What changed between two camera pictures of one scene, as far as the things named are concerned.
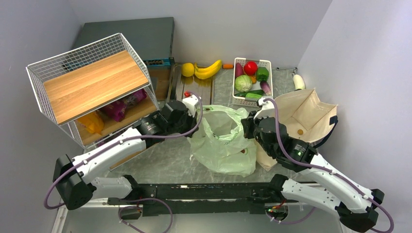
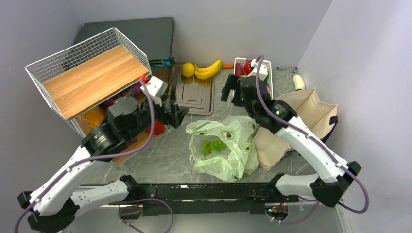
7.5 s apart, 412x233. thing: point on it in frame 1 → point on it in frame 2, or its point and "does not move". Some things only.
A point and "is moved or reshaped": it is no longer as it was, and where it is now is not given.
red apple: (250, 67) does not move
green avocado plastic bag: (219, 143) is moved or reshaped
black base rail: (202, 198) does not move
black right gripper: (248, 123) → (231, 84)
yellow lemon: (187, 69) does not move
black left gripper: (192, 121) → (177, 114)
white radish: (299, 82) does not move
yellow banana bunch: (204, 73) does not move
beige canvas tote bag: (305, 116) does not move
